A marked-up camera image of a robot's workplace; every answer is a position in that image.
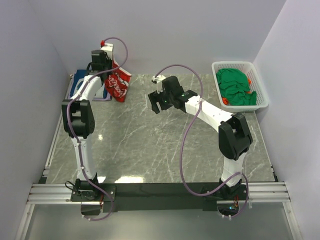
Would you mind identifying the white t-shirt red print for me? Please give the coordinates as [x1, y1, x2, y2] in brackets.
[104, 67, 132, 103]

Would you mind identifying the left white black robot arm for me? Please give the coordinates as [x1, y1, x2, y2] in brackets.
[61, 49, 112, 201]

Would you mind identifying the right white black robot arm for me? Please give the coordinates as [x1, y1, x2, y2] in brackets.
[148, 75, 253, 197]

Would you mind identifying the folded lilac t-shirt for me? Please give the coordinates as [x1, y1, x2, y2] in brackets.
[67, 72, 113, 102]

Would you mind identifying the green t-shirt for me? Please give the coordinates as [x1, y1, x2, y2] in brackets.
[215, 68, 257, 106]

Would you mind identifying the white plastic basket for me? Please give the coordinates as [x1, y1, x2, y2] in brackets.
[211, 60, 269, 113]

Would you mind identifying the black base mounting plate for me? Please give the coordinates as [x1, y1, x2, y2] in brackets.
[70, 181, 247, 212]

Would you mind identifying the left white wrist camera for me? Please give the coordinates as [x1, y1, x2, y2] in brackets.
[100, 40, 114, 60]

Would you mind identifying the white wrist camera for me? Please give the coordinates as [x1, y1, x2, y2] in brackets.
[151, 75, 166, 93]
[100, 40, 114, 60]

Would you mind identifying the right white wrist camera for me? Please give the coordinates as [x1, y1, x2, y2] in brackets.
[151, 75, 166, 93]

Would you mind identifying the aluminium extrusion rail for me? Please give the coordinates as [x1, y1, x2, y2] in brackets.
[26, 182, 291, 205]

